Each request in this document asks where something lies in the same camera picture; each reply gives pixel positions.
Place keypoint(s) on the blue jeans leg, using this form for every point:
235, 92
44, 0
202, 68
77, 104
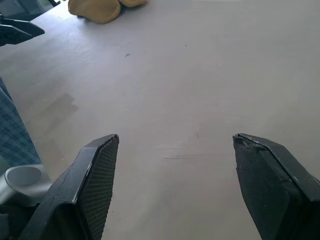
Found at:
12, 130

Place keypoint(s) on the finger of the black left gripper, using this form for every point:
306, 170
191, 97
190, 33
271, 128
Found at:
25, 27
11, 36

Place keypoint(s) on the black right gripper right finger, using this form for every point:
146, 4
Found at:
275, 195

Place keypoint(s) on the yellow-brown cloth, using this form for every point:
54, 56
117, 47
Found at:
100, 10

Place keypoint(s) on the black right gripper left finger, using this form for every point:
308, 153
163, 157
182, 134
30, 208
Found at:
82, 200

